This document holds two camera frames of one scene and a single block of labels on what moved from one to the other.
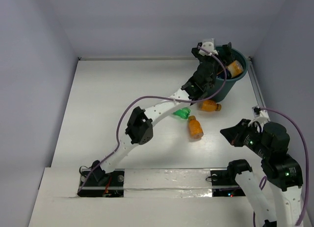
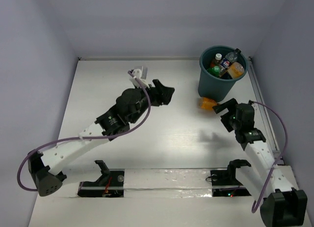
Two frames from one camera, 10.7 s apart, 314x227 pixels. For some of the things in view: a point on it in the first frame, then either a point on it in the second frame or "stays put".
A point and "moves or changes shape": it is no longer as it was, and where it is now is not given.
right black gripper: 234,133 → 230,104
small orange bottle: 210,105 stays put
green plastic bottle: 183,113 moves or changes shape
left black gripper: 218,53 → 156,94
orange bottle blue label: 235,69 stays put
